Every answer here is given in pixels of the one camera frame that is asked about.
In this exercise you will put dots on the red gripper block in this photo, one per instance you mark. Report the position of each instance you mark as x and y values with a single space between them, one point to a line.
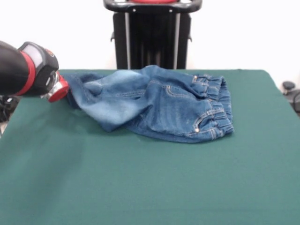
58 90

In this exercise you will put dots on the blue denim jeans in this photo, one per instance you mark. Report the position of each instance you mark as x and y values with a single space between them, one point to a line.
164 107

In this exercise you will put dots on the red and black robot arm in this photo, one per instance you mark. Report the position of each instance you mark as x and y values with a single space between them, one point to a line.
23 70

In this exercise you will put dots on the dark green table cloth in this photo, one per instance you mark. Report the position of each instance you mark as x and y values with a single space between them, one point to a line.
140 187

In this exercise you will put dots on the black chair base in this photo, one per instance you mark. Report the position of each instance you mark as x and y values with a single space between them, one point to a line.
291 92

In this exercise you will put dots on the black robot pedestal stand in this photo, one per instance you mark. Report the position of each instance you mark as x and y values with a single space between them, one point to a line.
152 35

